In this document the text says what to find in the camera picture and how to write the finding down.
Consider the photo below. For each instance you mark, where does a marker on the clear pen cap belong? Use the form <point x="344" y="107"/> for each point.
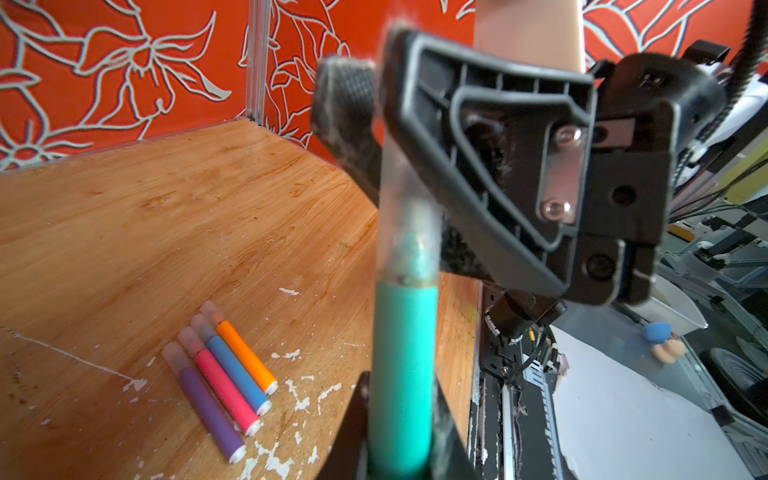
<point x="176" y="358"/>
<point x="203" y="328"/>
<point x="212" y="313"/>
<point x="409" y="223"/>
<point x="191" y="342"/>

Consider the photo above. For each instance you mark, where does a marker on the green pen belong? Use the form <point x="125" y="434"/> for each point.
<point x="401" y="381"/>

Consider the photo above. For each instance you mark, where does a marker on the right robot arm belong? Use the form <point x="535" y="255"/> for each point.
<point x="550" y="34"/>

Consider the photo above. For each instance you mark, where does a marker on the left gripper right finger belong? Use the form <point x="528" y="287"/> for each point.
<point x="448" y="458"/>

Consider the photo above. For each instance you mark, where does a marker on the blue pen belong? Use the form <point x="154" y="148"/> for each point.
<point x="238" y="374"/>

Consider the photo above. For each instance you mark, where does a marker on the purple pen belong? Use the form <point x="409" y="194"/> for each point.
<point x="212" y="416"/>

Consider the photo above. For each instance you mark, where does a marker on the orange pen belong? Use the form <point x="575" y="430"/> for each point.
<point x="252" y="363"/>

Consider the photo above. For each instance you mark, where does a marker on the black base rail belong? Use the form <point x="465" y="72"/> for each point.
<point x="512" y="424"/>

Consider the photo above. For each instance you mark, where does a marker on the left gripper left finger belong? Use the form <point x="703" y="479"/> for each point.
<point x="348" y="458"/>

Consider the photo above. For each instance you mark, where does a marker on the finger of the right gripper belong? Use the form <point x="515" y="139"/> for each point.
<point x="342" y="116"/>

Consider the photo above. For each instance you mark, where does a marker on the pink pen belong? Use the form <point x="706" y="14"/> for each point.
<point x="241" y="412"/>

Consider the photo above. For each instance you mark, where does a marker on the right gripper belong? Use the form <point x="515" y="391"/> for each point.
<point x="477" y="129"/>

